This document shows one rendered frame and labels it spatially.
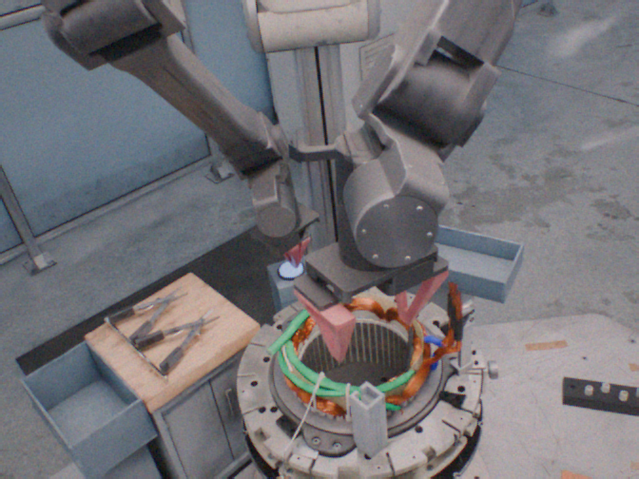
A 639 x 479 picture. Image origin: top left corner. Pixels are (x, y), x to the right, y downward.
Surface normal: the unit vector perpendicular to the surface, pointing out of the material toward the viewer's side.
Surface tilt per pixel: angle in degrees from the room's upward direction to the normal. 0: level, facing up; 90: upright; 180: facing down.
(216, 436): 90
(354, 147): 5
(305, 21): 97
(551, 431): 0
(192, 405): 90
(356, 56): 90
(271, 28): 100
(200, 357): 0
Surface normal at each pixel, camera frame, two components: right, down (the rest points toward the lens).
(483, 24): 0.22, 0.35
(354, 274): -0.05, -0.84
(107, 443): 0.68, 0.39
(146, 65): 0.28, 0.93
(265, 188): -0.36, -0.64
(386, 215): 0.11, 0.54
